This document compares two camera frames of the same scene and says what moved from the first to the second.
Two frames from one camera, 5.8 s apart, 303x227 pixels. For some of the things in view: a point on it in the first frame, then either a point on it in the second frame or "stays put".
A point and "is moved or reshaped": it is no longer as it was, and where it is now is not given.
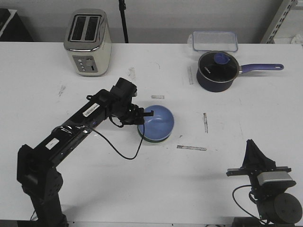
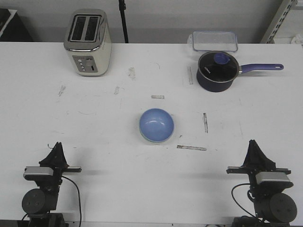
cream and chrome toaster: x=88 y=42 stays put
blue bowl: x=158 y=126 is moved or reshaped
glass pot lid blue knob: x=218 y=66 stays put
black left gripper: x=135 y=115 -> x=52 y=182
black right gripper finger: x=251 y=160 stays put
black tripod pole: x=122 y=6 stays put
